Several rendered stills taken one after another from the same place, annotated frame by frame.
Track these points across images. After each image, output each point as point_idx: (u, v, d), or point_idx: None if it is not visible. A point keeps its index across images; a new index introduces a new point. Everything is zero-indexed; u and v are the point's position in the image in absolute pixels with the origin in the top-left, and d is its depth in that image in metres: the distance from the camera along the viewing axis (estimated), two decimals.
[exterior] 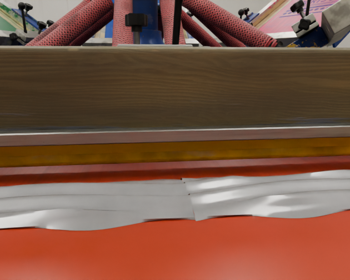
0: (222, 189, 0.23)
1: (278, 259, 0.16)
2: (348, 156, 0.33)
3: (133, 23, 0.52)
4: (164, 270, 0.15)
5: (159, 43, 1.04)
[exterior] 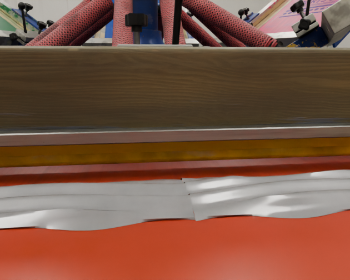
0: (222, 189, 0.23)
1: (278, 259, 0.16)
2: (348, 156, 0.33)
3: (133, 23, 0.52)
4: (164, 270, 0.15)
5: (159, 43, 1.04)
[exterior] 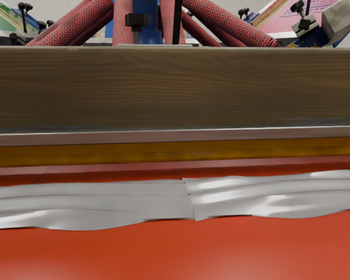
0: (222, 189, 0.23)
1: (278, 259, 0.16)
2: (348, 156, 0.33)
3: (133, 23, 0.52)
4: (164, 270, 0.15)
5: (159, 43, 1.04)
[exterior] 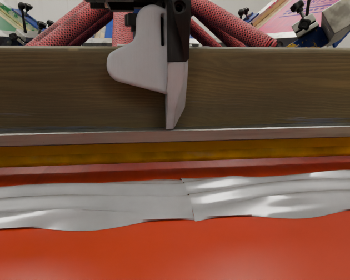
0: (221, 189, 0.23)
1: (278, 260, 0.16)
2: (348, 156, 0.33)
3: (133, 23, 0.52)
4: (163, 271, 0.15)
5: None
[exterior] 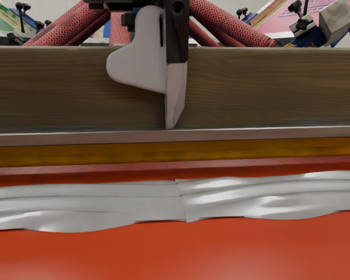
0: (215, 190, 0.23)
1: (268, 261, 0.15)
2: (343, 156, 0.33)
3: (129, 23, 0.52)
4: (153, 273, 0.15)
5: None
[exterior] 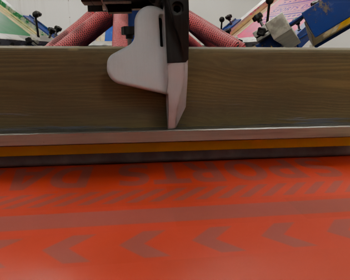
0: None
1: None
2: None
3: (127, 33, 0.75)
4: None
5: None
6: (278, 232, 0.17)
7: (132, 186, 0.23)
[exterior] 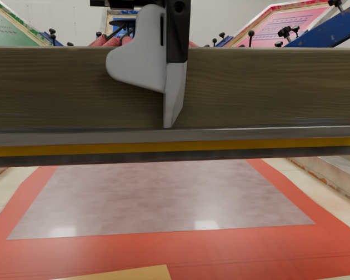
0: None
1: None
2: None
3: None
4: None
5: None
6: None
7: None
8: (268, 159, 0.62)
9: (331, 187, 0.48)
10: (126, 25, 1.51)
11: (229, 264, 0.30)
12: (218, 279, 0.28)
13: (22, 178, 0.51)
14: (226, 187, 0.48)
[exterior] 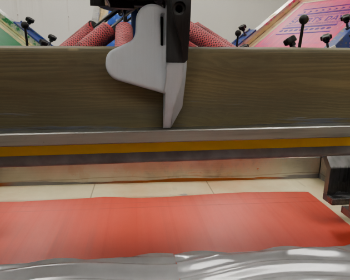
0: (208, 270, 0.27)
1: None
2: (323, 221, 0.37)
3: None
4: None
5: None
6: None
7: None
8: None
9: None
10: None
11: None
12: None
13: None
14: None
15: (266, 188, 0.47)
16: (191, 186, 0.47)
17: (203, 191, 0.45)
